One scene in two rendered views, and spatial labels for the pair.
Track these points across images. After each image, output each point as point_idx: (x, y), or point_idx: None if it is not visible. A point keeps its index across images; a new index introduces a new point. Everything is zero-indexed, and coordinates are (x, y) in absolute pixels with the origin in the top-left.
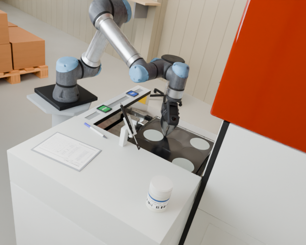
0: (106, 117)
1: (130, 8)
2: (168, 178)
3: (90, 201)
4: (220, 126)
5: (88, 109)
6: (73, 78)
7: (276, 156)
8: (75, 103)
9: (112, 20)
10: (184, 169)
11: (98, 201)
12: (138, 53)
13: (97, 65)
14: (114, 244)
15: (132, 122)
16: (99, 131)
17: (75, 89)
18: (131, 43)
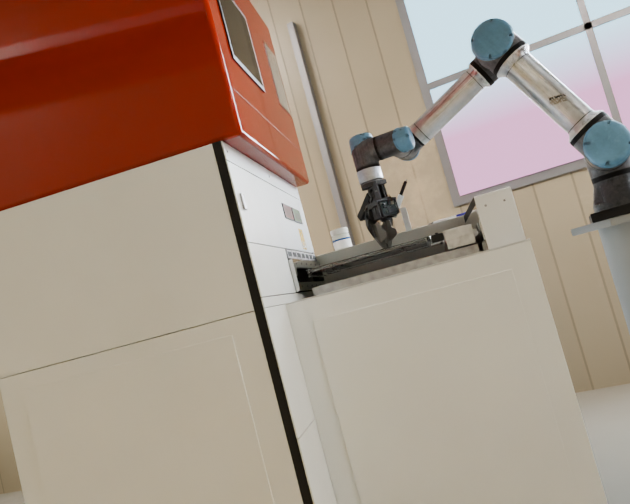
0: (465, 215)
1: (471, 38)
2: (335, 229)
3: None
4: (298, 193)
5: (571, 231)
6: (587, 167)
7: None
8: (589, 217)
9: (464, 73)
10: (334, 251)
11: None
12: (414, 122)
13: (569, 141)
14: None
15: (395, 202)
16: (441, 219)
17: (594, 189)
18: (429, 108)
